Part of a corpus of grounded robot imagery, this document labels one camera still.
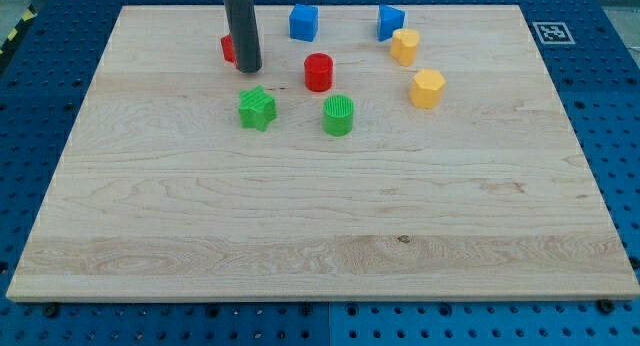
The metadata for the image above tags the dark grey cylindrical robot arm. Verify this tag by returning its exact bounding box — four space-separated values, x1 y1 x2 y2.
223 0 262 74

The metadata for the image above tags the red block behind arm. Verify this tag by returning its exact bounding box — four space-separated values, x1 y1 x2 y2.
220 34 236 64

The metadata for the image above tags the green cylinder block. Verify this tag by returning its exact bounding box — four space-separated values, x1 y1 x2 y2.
323 94 355 137

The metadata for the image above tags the green star block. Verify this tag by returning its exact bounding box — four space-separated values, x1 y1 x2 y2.
238 85 277 132

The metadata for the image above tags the red cylinder block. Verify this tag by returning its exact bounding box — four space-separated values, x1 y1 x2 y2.
304 53 333 92

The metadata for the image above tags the light wooden board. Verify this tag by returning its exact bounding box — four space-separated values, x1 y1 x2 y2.
7 5 639 303

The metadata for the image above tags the yellow hexagon block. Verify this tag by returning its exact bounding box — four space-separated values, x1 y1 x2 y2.
409 69 446 109

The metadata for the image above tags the blue cube block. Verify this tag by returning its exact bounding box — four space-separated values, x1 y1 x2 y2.
289 4 319 42

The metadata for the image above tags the yellow heart block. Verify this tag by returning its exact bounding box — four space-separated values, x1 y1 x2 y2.
390 28 420 66

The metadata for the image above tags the blue triangle block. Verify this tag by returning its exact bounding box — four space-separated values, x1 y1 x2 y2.
377 4 405 42

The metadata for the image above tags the white fiducial marker tag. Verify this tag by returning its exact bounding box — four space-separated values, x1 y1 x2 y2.
532 21 575 45

